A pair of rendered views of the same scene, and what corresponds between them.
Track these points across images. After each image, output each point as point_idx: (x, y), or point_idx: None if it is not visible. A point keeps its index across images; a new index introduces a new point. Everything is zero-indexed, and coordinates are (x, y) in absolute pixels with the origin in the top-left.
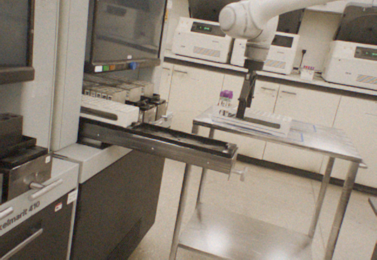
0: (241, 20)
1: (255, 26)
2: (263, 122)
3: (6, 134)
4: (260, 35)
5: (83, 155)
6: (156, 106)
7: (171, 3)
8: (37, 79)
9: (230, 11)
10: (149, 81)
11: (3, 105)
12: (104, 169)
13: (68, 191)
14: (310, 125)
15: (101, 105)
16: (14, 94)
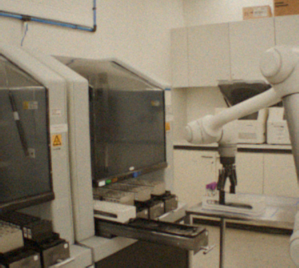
0: (197, 134)
1: (209, 135)
2: (246, 205)
3: (43, 231)
4: (221, 138)
5: (95, 243)
6: (164, 201)
7: (172, 116)
8: (59, 198)
9: (187, 129)
10: (162, 181)
11: (44, 215)
12: (115, 253)
13: (86, 267)
14: (297, 199)
15: (107, 208)
16: (47, 207)
